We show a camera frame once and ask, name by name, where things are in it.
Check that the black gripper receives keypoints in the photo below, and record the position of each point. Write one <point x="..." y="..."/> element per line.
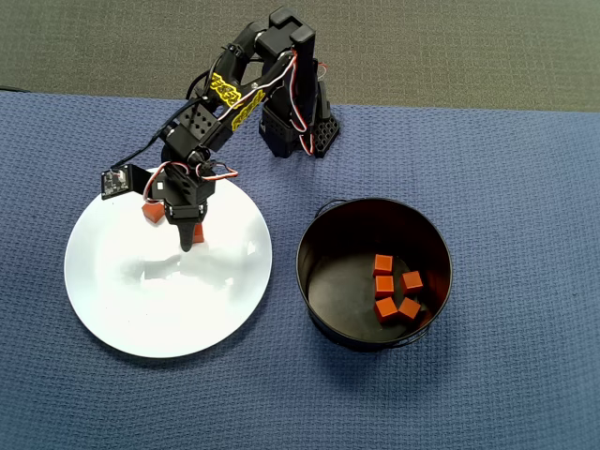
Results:
<point x="186" y="214"/>

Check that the red cube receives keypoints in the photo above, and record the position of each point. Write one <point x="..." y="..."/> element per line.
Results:
<point x="200" y="234"/>
<point x="409" y="308"/>
<point x="386" y="309"/>
<point x="412" y="281"/>
<point x="384" y="285"/>
<point x="151" y="214"/>
<point x="383" y="264"/>

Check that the white round plate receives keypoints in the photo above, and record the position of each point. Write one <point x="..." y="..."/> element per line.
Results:
<point x="154" y="319"/>

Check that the black metal bucket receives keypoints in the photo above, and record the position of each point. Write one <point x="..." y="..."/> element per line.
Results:
<point x="337" y="290"/>

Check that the blue woven table cloth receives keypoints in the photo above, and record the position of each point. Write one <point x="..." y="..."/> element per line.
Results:
<point x="515" y="234"/>

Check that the black wrist camera board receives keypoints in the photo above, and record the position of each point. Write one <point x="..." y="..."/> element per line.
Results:
<point x="115" y="183"/>

